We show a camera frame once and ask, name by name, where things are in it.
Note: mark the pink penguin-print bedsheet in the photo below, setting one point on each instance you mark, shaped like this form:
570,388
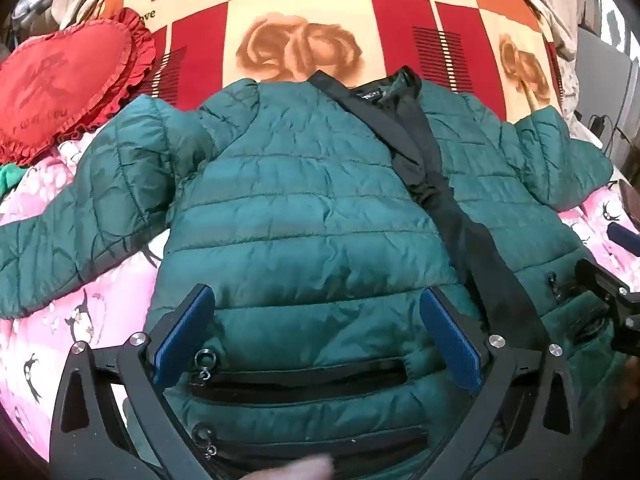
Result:
40,320

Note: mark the pale patterned cloth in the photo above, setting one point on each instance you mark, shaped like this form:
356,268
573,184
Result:
555,0

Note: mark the red orange rose-print blanket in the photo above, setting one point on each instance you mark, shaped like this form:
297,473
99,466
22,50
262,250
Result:
300,10

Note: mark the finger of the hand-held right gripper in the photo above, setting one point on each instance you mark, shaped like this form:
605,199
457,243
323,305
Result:
602,280
622,236

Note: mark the dark green puffer jacket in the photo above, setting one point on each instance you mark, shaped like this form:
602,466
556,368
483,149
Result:
300,200

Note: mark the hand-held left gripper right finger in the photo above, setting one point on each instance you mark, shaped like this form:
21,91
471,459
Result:
450,340

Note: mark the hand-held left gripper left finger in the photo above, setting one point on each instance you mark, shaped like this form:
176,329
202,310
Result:
184,327

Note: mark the red heart-shaped frilled pillow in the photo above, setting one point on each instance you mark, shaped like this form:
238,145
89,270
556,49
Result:
60,85

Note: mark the green cloth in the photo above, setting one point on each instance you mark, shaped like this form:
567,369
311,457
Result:
7,176

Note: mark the grey cabinet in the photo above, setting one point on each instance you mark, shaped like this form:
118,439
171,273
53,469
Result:
607,75

